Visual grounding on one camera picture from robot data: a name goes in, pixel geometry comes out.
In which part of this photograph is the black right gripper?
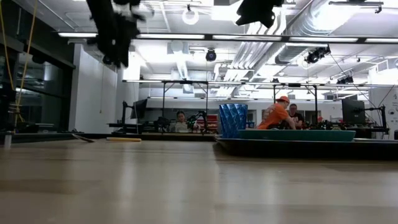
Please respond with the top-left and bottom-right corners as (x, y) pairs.
(235, 0), (285, 26)

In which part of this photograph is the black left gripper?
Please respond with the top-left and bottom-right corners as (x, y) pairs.
(86, 0), (141, 68)

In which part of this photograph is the blue faceted cup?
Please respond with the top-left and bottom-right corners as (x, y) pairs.
(218, 103), (249, 139)

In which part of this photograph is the teal plate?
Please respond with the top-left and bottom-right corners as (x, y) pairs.
(237, 129), (356, 142)

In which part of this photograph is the black plastic tray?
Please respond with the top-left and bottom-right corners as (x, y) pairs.
(214, 134), (398, 161)

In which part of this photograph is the overhead light bar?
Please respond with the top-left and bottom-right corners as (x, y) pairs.
(57, 31), (398, 45)

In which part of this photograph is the black monitor on stand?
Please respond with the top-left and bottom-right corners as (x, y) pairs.
(341, 98), (387, 129)
(121, 98), (149, 133)

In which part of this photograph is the person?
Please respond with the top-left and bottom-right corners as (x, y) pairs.
(257, 95), (297, 131)
(173, 110), (193, 134)
(288, 103), (305, 129)

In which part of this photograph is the red storage bin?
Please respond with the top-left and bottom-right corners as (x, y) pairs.
(206, 114), (219, 130)

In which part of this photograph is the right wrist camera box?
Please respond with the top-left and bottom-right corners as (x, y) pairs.
(259, 12), (277, 29)

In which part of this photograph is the white ring ceiling lamp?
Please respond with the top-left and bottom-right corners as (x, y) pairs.
(182, 8), (200, 26)

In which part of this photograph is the black ceiling camera cluster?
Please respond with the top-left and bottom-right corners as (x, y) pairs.
(305, 45), (331, 65)

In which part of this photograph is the black background rig frame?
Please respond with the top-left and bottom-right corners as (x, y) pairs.
(272, 83), (319, 130)
(160, 80), (210, 129)

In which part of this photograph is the yellow hanging cord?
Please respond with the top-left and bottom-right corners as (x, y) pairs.
(0, 0), (39, 125)

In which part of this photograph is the black aluminium table frame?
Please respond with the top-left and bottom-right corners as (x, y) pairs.
(0, 132), (217, 142)

